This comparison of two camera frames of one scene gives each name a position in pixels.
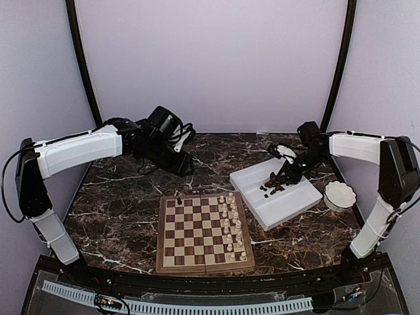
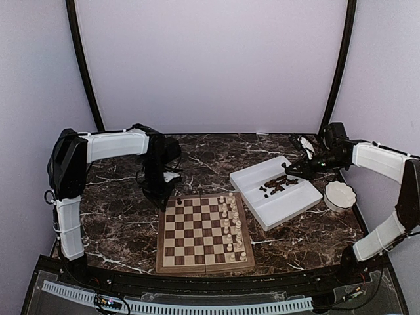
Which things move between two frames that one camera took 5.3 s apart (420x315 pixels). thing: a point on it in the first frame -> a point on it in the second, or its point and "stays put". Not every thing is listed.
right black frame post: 351,14 stays put
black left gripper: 181,167 -> 159,194
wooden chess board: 201,233 stays put
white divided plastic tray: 272,211 stays put
